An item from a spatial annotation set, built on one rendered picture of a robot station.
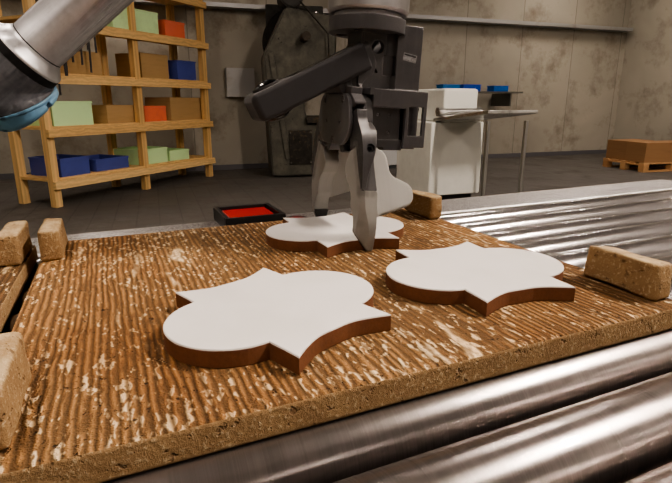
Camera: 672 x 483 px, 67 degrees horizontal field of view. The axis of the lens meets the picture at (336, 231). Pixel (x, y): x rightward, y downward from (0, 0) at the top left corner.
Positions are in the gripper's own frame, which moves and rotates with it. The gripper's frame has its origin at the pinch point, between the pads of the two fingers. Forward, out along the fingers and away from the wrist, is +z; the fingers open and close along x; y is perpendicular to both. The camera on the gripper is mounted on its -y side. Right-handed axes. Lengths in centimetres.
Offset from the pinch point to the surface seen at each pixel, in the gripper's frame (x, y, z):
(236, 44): 767, 167, -109
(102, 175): 572, -27, 67
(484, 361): -25.4, -2.4, 1.3
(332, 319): -20.1, -9.1, 0.1
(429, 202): 2.7, 12.8, -2.1
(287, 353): -22.6, -12.7, 0.5
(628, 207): 4.4, 49.0, -0.2
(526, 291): -20.7, 4.8, -0.4
